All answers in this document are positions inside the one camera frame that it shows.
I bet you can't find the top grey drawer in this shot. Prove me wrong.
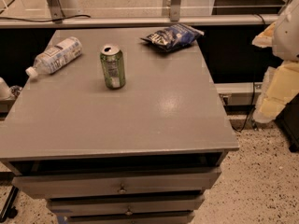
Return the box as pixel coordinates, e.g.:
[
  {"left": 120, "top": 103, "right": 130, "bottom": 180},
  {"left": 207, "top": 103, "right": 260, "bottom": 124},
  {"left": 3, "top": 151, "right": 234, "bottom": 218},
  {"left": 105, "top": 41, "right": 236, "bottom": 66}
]
[{"left": 12, "top": 167, "right": 221, "bottom": 199}]

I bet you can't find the green soda can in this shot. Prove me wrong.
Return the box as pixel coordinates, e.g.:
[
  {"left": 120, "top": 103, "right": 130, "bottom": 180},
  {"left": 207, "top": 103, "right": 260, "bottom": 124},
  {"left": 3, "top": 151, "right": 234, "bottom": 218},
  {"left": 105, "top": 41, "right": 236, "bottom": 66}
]
[{"left": 100, "top": 44, "right": 126, "bottom": 90}]

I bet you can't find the metal railing frame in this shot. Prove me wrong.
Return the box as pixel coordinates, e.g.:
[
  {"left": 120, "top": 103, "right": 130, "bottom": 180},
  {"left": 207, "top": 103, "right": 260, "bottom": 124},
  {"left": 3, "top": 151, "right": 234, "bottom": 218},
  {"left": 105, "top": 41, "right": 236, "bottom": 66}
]
[{"left": 0, "top": 0, "right": 289, "bottom": 28}]

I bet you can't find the yellow foam padding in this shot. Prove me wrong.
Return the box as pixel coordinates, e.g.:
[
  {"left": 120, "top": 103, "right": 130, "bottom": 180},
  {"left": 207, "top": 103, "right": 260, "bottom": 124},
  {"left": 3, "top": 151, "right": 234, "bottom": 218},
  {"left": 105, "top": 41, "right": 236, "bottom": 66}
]
[{"left": 252, "top": 22, "right": 299, "bottom": 123}]

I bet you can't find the grey drawer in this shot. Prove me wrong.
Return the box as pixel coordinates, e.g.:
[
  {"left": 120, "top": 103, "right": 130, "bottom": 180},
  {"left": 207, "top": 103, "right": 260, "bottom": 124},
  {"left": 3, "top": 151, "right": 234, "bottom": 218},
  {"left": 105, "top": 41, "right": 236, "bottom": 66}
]
[
  {"left": 12, "top": 167, "right": 221, "bottom": 199},
  {"left": 67, "top": 211, "right": 194, "bottom": 224},
  {"left": 47, "top": 193, "right": 204, "bottom": 217}
]

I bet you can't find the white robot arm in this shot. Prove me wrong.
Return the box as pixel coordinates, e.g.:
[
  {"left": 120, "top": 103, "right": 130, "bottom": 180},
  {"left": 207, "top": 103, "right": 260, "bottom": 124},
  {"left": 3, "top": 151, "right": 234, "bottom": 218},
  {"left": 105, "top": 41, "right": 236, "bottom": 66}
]
[{"left": 272, "top": 0, "right": 299, "bottom": 62}]

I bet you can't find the blue chip bag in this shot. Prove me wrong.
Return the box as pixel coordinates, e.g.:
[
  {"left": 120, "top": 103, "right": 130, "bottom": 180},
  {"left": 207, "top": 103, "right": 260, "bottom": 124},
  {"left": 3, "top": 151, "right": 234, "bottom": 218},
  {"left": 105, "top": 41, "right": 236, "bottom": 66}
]
[{"left": 142, "top": 23, "right": 205, "bottom": 52}]

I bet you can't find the black hanging cable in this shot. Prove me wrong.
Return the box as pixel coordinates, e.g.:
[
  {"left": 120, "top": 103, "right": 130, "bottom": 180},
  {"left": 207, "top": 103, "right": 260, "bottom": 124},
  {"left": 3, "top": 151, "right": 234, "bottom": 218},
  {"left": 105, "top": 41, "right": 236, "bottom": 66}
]
[{"left": 231, "top": 13, "right": 266, "bottom": 133}]

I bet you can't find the bottom grey drawer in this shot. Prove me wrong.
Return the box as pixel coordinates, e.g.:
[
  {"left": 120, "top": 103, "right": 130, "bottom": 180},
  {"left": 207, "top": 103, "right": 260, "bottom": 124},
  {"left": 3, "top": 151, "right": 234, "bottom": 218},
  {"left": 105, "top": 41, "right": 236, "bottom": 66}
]
[{"left": 67, "top": 211, "right": 194, "bottom": 224}]

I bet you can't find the middle grey drawer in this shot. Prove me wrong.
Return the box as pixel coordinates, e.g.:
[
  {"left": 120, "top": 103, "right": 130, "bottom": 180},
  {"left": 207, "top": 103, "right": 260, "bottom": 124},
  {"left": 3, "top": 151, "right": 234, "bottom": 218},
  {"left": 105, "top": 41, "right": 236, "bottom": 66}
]
[{"left": 47, "top": 193, "right": 204, "bottom": 217}]

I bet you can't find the grey drawer cabinet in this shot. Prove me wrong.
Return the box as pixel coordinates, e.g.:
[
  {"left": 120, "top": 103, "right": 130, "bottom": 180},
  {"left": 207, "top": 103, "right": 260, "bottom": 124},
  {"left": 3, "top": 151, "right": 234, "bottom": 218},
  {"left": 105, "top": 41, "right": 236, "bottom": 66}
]
[{"left": 0, "top": 26, "right": 240, "bottom": 224}]

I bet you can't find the clear plastic water bottle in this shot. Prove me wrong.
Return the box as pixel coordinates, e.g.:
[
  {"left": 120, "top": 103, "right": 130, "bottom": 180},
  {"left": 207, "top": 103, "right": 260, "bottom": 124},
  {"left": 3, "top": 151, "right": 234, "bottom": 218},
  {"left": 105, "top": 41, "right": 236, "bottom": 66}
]
[{"left": 25, "top": 36, "right": 82, "bottom": 79}]

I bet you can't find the black cable on rail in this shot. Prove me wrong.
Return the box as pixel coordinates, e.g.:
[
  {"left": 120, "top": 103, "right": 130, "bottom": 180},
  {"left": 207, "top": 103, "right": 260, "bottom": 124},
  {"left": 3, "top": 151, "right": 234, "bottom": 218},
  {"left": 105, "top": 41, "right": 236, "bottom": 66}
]
[{"left": 0, "top": 14, "right": 92, "bottom": 23}]

